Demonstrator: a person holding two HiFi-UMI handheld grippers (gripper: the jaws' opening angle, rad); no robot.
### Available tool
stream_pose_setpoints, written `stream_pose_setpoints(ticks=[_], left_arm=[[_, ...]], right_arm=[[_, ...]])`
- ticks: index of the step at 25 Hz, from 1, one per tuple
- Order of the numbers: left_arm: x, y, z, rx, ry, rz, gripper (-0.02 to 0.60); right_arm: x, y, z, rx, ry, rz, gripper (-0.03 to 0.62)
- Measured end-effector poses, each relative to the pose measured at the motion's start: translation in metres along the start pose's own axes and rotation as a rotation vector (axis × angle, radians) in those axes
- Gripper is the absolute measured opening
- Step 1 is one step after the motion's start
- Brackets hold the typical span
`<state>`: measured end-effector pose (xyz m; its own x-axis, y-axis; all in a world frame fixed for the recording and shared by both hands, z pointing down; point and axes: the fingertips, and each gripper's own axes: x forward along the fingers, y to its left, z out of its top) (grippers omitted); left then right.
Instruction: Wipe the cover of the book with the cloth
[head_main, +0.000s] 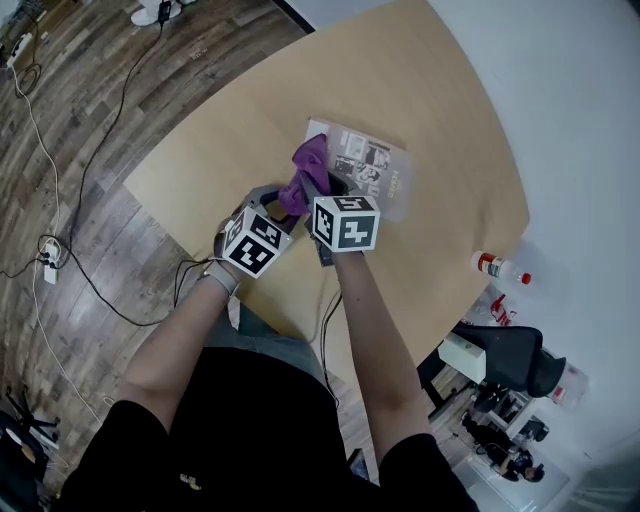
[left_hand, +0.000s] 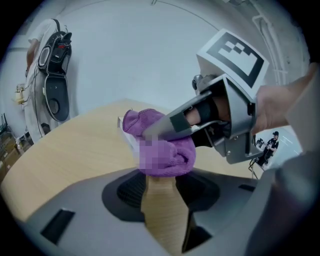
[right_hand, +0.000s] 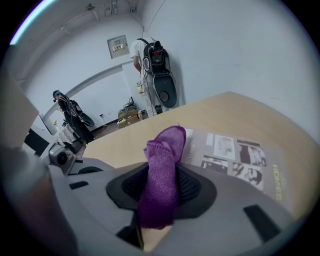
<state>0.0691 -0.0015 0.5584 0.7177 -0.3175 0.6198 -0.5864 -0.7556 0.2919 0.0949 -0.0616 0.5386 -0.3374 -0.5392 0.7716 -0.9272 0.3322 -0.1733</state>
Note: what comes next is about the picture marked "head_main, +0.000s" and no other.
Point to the small white box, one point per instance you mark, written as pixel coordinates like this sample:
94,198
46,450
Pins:
462,357

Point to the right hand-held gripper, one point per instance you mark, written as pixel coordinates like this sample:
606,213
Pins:
350,230

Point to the white power strip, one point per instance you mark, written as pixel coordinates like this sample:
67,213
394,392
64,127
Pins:
19,50
51,265

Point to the grey photo-cover book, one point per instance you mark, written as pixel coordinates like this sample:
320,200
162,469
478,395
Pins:
365,150

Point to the clear bottle red cap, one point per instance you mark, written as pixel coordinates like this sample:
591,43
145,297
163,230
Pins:
495,265

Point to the black mesh office chair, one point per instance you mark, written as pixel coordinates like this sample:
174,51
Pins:
510,355

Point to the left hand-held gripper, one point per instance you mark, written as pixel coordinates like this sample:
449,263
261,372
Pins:
255,245

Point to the person's black shirt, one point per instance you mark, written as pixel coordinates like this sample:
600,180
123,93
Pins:
250,440

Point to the black power adapter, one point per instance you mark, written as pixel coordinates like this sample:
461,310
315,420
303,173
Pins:
165,11

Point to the person's left hand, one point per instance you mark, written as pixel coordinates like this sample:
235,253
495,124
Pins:
220,245

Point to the person's grey trousers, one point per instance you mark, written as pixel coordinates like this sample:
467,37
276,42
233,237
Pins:
275,345

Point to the clear bag red print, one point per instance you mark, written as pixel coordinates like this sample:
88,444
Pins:
502,310

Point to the person's left forearm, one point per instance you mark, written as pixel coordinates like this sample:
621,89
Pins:
170,350

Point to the black phone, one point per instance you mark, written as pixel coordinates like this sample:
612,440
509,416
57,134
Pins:
359,465

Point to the person's right forearm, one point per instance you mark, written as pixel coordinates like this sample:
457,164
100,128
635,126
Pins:
380,340

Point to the purple cloth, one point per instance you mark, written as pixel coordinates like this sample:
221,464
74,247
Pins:
310,160

